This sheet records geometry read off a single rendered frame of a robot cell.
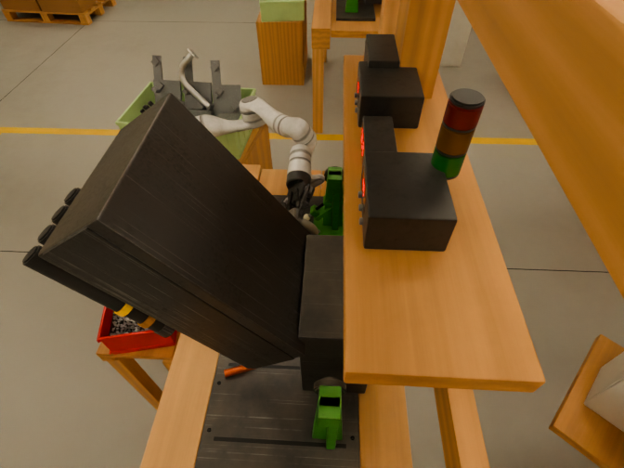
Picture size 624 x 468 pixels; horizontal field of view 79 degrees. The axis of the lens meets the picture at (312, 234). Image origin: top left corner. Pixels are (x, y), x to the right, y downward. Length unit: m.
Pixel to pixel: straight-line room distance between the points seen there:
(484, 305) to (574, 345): 2.05
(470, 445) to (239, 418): 0.62
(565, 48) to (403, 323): 0.37
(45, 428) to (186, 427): 1.34
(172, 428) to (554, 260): 2.49
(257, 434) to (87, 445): 1.30
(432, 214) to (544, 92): 0.30
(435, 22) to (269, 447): 1.08
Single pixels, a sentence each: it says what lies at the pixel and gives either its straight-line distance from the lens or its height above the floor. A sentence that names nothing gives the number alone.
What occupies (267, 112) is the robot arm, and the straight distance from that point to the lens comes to 1.41.
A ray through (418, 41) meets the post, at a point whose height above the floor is 1.67.
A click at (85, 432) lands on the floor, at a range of 2.36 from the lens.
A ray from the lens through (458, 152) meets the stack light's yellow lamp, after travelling 0.64.
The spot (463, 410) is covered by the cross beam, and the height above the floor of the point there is 1.27.
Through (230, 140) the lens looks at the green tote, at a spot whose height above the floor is 0.90.
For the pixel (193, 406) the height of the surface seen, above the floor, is 0.90.
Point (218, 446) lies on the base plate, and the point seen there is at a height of 0.90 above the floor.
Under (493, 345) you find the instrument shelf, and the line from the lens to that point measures 0.58.
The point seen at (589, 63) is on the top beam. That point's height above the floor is 1.91.
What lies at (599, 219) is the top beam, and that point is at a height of 1.86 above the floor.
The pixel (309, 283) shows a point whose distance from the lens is 0.93.
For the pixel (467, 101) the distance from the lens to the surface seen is 0.61.
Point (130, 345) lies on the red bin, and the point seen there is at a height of 0.84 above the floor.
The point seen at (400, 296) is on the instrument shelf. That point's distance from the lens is 0.57.
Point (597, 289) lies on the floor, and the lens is 2.97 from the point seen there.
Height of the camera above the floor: 2.02
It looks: 49 degrees down
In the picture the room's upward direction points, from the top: 1 degrees counter-clockwise
